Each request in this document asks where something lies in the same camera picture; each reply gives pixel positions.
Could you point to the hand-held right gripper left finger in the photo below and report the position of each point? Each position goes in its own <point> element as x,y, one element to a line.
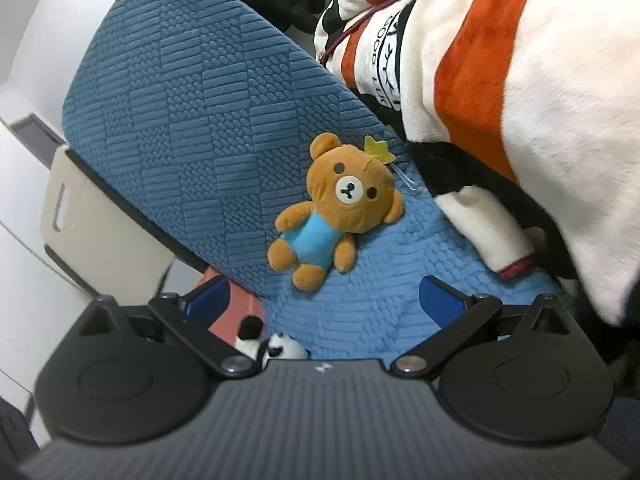
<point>205,300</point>

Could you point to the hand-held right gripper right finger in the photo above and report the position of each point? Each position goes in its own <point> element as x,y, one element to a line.
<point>445,305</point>

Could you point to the pink cardboard box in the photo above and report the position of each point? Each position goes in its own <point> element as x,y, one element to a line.
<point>225,320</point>

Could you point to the black and white panda plush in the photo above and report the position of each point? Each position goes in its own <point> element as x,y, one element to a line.
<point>280,350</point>

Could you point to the brown bear plush toy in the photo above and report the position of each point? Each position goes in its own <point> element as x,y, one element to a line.
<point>350,195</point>

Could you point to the striped fleece blanket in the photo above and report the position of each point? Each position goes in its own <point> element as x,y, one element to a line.
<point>550,110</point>

